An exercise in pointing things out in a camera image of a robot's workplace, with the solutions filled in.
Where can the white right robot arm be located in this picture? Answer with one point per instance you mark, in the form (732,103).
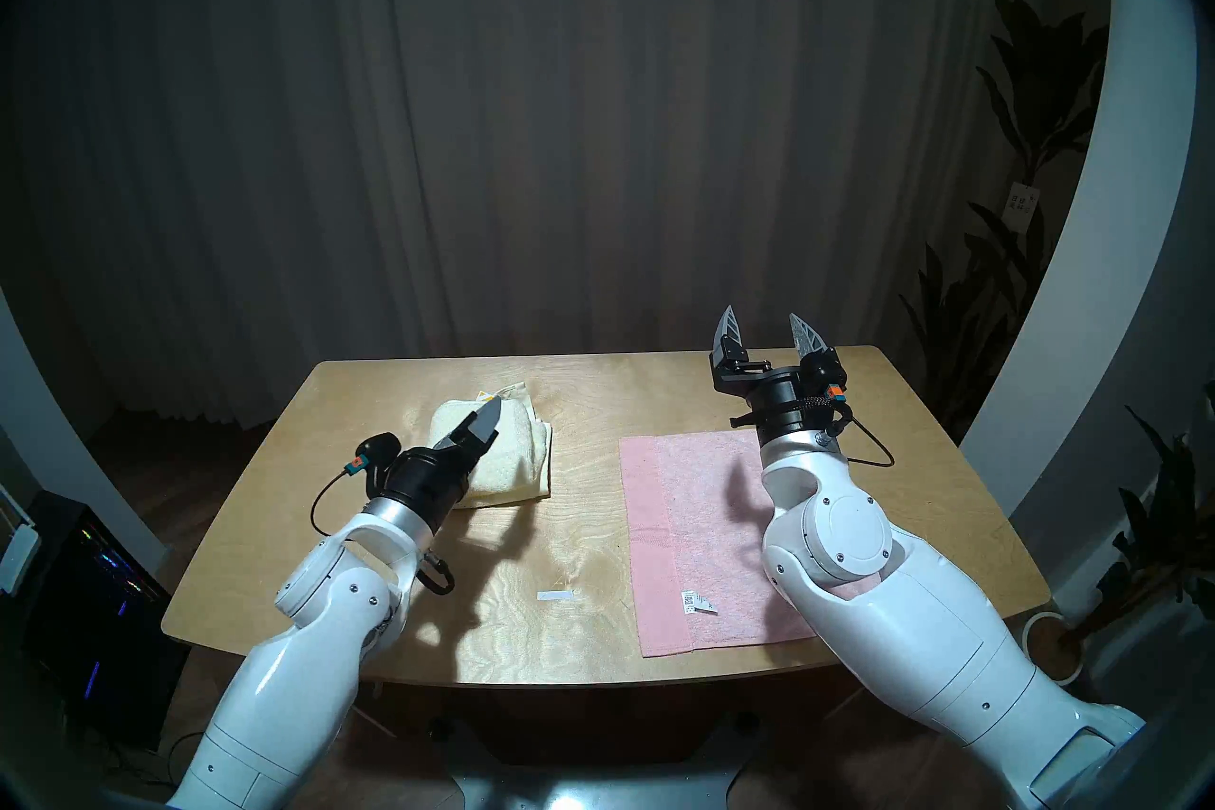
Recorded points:
(940,628)

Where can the white tape strip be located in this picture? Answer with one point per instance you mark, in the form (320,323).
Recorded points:
(555,595)

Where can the grey pleated curtain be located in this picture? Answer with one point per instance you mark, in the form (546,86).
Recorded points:
(570,106)

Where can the white round plant pot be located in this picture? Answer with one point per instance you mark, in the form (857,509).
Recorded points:
(1073,670)

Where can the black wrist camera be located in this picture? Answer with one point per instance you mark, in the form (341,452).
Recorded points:
(380,446)
(828,372)

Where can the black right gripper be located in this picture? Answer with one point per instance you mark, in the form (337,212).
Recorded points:
(778,400)

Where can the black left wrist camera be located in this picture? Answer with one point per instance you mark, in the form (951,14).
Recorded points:
(380,446)

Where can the black computer tower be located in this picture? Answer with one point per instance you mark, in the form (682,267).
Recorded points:
(95,618)

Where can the pink terry towel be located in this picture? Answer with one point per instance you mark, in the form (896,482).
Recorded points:
(693,533)

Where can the tall dark leafy plant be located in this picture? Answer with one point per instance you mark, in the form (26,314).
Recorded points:
(1039,87)

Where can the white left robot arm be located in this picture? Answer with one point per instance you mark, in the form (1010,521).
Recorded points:
(285,694)

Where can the white paper plant tag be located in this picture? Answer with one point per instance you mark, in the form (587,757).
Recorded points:
(1022,205)

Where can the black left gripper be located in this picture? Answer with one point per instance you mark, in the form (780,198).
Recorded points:
(427,485)

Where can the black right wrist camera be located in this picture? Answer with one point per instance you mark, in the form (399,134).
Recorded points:
(828,372)

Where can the cream textured towel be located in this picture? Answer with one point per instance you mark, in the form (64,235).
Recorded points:
(513,457)

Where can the dark plant in white pot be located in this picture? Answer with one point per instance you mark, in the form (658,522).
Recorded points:
(1163,523)

